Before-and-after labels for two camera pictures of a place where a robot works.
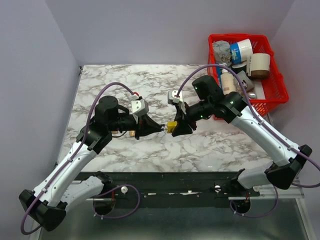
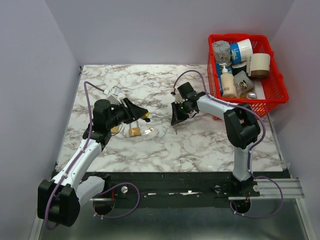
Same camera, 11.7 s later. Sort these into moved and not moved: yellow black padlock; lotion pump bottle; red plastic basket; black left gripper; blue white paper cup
Moved: black left gripper; yellow black padlock
Not moved: red plastic basket; lotion pump bottle; blue white paper cup
